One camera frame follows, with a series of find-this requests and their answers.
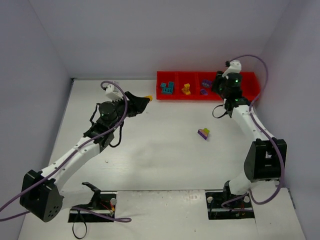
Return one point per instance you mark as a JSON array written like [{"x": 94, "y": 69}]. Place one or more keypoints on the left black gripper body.
[{"x": 130, "y": 104}]

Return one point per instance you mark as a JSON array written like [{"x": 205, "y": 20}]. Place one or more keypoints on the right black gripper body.
[{"x": 217, "y": 83}]

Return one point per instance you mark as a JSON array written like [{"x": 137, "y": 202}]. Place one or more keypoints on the purple curved lego brick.
[{"x": 206, "y": 83}]

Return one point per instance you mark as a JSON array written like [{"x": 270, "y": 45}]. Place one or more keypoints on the lilac rounded lego plate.
[{"x": 203, "y": 92}]

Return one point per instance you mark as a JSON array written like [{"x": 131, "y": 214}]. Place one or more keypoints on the teal rounded lego brick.
[{"x": 167, "y": 91}]

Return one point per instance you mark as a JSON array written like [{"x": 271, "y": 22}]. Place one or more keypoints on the light blue lego brick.
[{"x": 170, "y": 85}]

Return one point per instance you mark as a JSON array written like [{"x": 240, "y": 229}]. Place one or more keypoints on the yellow face lego brick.
[{"x": 186, "y": 91}]

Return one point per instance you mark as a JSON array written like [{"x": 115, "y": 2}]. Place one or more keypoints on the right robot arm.
[{"x": 265, "y": 160}]

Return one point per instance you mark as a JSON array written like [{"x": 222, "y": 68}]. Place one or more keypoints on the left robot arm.
[{"x": 42, "y": 191}]

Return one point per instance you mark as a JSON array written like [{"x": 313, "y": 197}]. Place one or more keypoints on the red divided sorting bin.
[{"x": 249, "y": 85}]

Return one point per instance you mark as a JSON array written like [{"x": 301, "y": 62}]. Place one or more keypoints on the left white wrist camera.
[{"x": 112, "y": 92}]

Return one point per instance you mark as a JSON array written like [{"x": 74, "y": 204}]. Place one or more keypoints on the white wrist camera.
[
  {"x": 112, "y": 92},
  {"x": 233, "y": 66}
]

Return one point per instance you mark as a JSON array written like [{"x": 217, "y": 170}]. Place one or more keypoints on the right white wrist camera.
[{"x": 233, "y": 66}]

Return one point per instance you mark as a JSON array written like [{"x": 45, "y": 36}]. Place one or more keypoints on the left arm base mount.
[{"x": 102, "y": 202}]

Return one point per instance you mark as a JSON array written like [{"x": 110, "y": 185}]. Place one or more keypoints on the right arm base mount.
[{"x": 217, "y": 209}]

